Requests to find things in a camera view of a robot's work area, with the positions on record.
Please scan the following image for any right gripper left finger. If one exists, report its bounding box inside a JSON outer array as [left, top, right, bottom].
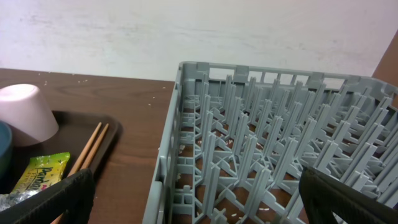
[[1, 169, 95, 223]]

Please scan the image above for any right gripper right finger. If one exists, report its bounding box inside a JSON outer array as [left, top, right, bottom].
[[298, 167, 397, 224]]

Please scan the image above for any green snack wrapper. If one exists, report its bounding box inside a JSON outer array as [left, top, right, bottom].
[[12, 152, 70, 193]]

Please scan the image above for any dark blue plate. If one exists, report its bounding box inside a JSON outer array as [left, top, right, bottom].
[[0, 121, 13, 178]]

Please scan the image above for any grey dishwasher rack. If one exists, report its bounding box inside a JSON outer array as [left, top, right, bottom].
[[142, 62, 397, 223]]

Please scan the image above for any left wooden chopstick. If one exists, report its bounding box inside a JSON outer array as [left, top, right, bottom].
[[51, 121, 103, 224]]

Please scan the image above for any wooden chopstick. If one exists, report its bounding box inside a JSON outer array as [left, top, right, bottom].
[[51, 121, 103, 224], [80, 124, 109, 169]]

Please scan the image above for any brown serving tray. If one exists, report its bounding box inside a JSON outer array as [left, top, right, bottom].
[[1, 111, 123, 194]]

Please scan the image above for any right wooden chopstick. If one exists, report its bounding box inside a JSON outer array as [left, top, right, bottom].
[[80, 124, 109, 169]]

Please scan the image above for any pink cup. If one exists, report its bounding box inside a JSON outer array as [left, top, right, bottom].
[[1, 84, 58, 147]]

